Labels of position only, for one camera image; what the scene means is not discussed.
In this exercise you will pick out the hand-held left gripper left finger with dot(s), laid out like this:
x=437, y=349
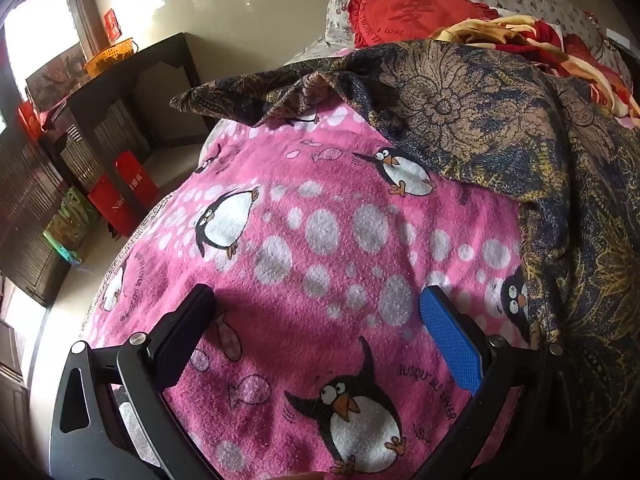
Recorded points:
x=184, y=336

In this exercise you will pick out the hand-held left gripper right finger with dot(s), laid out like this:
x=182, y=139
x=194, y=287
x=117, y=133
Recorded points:
x=450, y=341

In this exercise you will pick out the dark floral patterned garment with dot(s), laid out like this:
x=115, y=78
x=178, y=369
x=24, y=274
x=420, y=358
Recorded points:
x=475, y=110

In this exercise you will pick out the pink penguin blanket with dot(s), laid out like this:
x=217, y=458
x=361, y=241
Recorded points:
x=310, y=270

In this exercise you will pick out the red paper bag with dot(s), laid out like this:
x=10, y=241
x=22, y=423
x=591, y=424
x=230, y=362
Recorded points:
x=112, y=205
x=137, y=177

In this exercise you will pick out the dark wooden cabinet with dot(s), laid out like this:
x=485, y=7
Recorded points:
x=30, y=220

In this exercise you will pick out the dark wooden desk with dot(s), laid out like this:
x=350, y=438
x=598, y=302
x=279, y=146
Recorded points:
x=125, y=90

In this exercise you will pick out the orange plastic basket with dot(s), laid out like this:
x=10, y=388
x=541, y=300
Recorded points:
x=110, y=57

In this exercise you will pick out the red and yellow blanket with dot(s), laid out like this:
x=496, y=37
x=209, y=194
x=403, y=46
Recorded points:
x=525, y=35

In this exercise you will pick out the large red heart pillow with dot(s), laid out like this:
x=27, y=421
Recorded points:
x=400, y=15

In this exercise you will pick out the window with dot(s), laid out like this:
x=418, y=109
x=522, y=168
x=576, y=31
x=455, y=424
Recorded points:
x=42, y=30

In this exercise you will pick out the small floral pillow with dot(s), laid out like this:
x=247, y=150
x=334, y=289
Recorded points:
x=339, y=10

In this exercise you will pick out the white box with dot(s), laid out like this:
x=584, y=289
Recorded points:
x=618, y=35

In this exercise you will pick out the red wall sign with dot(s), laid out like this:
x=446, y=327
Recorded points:
x=111, y=25

